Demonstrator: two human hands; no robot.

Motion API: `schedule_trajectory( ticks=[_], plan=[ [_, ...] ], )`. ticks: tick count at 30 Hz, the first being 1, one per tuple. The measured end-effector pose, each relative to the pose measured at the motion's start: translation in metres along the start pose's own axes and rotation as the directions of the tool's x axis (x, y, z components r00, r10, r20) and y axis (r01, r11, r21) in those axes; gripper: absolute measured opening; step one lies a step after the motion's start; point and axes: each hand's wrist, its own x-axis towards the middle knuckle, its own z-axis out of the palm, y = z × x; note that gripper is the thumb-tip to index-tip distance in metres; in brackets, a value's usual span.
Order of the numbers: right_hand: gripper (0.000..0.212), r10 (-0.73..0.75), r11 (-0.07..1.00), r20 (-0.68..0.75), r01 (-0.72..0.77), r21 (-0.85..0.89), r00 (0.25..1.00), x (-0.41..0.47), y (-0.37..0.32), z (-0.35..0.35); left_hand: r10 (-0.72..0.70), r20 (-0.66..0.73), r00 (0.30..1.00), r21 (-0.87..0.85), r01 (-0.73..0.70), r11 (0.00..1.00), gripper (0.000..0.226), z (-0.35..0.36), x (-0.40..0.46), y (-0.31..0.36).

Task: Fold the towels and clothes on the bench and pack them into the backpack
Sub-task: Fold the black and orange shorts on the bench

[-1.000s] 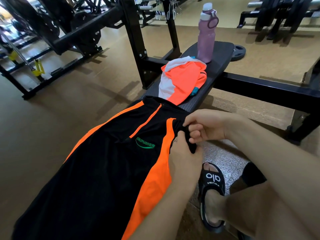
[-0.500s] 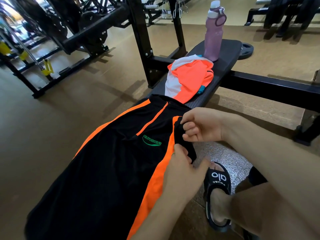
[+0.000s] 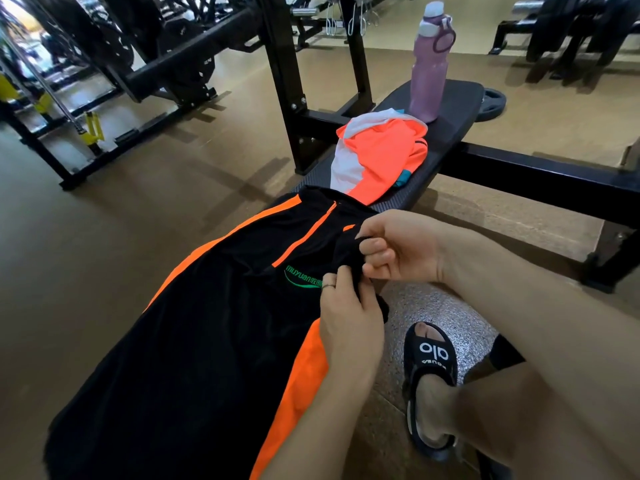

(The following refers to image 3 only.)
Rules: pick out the person's right hand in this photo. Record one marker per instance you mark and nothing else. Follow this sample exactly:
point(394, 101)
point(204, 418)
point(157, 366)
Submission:
point(410, 244)

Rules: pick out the person's left hand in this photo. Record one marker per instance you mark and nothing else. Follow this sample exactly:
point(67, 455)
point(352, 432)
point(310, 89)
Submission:
point(350, 329)

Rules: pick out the orange teal white jersey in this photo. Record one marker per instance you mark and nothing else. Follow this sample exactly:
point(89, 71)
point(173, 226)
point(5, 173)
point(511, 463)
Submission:
point(385, 154)

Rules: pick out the black orange jacket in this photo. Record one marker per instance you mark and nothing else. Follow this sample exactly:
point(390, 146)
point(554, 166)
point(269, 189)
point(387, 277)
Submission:
point(200, 354)

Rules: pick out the pink water bottle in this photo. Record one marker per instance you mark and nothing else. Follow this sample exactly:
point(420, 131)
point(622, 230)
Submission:
point(427, 79)

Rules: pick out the person's right forearm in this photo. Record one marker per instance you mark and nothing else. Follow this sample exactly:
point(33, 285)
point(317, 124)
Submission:
point(550, 334)

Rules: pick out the person's left forearm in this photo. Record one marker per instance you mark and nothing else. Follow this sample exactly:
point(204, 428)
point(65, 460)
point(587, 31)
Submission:
point(320, 434)

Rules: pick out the black right slipper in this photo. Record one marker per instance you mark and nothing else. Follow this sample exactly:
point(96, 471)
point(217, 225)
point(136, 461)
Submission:
point(430, 354)

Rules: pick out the black ribbed bench pad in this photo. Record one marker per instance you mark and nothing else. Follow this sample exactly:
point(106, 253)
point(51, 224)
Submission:
point(450, 119)

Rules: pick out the small black weight plate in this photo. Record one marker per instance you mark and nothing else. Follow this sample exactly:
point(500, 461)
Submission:
point(492, 104)

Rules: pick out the rack of black weight plates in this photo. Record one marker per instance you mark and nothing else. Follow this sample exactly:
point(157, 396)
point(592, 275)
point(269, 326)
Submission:
point(565, 24)

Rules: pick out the black power rack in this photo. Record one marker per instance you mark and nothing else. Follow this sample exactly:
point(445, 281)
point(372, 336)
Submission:
point(190, 49)

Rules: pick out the yellow safety catch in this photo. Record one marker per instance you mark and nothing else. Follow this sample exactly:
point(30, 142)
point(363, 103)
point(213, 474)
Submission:
point(92, 129)

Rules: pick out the yellow black gym machine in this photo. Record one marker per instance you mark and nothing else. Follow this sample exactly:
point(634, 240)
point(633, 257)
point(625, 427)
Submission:
point(7, 89)

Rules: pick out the black steel bench frame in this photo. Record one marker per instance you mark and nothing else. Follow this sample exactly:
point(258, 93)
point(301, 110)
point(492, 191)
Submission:
point(285, 69)

